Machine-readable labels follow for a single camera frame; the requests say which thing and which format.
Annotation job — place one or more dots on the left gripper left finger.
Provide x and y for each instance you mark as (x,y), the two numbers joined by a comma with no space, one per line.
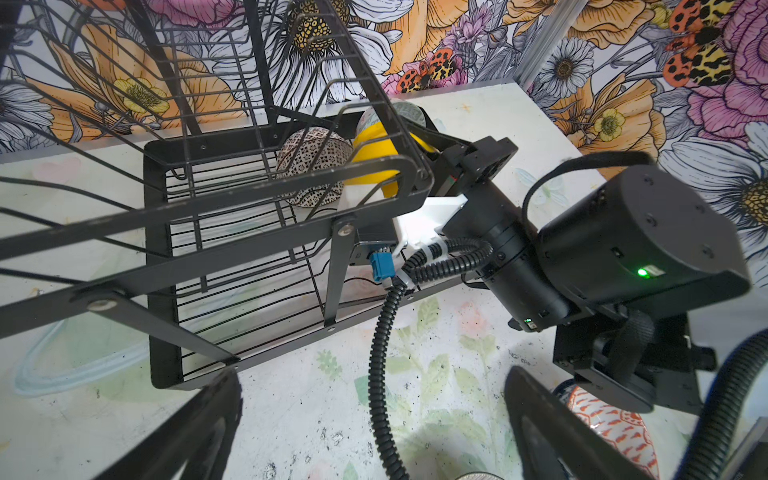
(194,443)

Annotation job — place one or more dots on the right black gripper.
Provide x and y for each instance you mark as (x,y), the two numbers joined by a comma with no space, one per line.
(458,164)

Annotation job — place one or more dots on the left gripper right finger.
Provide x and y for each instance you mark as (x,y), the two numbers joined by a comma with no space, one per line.
(549,437)

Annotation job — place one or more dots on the green patterned bowl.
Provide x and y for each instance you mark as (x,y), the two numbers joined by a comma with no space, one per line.
(406,110)

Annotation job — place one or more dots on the red orange patterned bowl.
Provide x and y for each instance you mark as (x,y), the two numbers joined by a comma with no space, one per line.
(625,431)

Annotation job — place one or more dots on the brown dotted patterned bowl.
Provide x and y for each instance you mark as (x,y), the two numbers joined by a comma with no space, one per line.
(313,149)

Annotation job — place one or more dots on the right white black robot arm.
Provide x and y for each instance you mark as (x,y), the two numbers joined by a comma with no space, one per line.
(615,275)

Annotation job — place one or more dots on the black wire dish rack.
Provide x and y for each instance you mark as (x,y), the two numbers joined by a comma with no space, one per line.
(142,217)

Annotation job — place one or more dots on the yellow bowl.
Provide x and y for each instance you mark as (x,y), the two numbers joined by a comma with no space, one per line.
(370,144)

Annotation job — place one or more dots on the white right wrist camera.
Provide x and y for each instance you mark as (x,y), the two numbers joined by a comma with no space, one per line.
(382,245)

